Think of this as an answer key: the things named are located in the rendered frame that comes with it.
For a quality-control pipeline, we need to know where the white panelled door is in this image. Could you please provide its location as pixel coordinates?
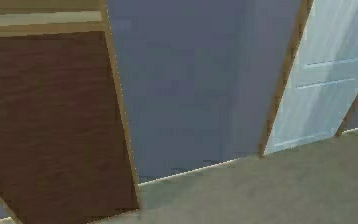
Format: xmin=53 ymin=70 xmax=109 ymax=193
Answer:
xmin=257 ymin=0 xmax=358 ymax=158

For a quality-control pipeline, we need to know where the dark brown wooden door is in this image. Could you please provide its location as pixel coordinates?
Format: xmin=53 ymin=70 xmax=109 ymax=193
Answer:
xmin=0 ymin=0 xmax=142 ymax=224

